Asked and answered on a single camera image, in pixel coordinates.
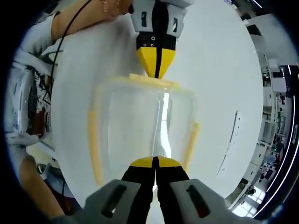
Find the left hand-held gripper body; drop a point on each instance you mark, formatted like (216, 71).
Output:
(180, 2)

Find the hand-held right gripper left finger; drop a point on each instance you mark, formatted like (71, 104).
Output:
(130, 186)

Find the yellow plastic latch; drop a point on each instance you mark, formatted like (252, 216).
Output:
(192, 144)
(93, 144)
(149, 80)

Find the bright window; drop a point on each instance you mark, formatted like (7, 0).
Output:
(252, 205)

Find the white chest-worn device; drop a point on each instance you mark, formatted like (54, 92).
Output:
(19, 102)

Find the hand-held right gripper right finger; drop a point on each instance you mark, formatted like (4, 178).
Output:
(177, 186)

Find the person's left hand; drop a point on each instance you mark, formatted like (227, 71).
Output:
(120, 7)

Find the clear storage box lid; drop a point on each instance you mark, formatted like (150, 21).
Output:
(130, 112)

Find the white perforated strip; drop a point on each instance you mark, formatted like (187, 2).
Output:
(238, 123)

